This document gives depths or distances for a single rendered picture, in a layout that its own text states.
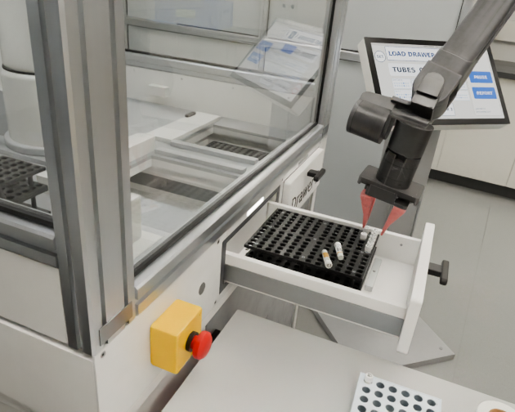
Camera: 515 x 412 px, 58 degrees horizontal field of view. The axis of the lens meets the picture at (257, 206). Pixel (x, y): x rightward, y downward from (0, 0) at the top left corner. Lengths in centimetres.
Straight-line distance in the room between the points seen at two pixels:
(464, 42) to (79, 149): 60
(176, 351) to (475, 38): 65
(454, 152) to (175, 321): 337
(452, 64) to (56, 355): 69
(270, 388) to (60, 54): 58
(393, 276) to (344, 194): 177
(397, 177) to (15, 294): 56
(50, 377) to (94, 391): 7
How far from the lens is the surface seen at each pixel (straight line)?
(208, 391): 79
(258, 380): 81
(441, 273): 88
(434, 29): 244
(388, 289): 93
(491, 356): 228
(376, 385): 80
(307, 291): 82
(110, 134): 49
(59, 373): 65
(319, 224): 98
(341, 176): 269
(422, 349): 211
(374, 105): 78
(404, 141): 76
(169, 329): 66
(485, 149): 385
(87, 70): 45
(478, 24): 85
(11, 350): 70
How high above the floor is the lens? 135
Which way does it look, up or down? 26 degrees down
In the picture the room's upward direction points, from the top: 5 degrees clockwise
